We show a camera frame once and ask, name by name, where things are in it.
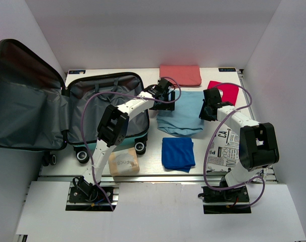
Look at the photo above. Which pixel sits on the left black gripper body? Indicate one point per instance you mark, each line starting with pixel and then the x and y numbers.
pixel 164 106

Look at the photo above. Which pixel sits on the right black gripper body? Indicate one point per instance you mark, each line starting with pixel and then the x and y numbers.
pixel 204 114

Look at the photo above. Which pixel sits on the red cloth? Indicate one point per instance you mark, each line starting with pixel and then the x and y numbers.
pixel 230 92

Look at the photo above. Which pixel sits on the salmon pink cloth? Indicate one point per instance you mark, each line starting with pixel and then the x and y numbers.
pixel 187 76

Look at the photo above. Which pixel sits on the light blue cloth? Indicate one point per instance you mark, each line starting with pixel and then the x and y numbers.
pixel 184 120

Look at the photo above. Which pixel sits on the newspaper print cloth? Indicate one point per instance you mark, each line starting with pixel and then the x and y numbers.
pixel 224 152

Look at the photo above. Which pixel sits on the dark blue cloth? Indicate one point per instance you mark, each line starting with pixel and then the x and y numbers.
pixel 177 154

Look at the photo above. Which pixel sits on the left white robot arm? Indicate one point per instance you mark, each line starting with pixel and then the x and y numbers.
pixel 114 123

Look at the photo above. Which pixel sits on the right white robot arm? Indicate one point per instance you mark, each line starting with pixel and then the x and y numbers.
pixel 258 147

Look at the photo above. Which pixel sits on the right blue table label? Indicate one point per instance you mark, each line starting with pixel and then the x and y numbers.
pixel 227 69

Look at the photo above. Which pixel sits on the tan cardboard box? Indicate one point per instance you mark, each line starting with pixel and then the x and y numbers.
pixel 123 162

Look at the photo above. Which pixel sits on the teal open suitcase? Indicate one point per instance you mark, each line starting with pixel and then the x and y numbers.
pixel 41 111

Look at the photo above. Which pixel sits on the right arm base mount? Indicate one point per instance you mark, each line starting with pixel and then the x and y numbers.
pixel 233 201

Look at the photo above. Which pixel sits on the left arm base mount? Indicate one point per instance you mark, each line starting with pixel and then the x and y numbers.
pixel 84 196

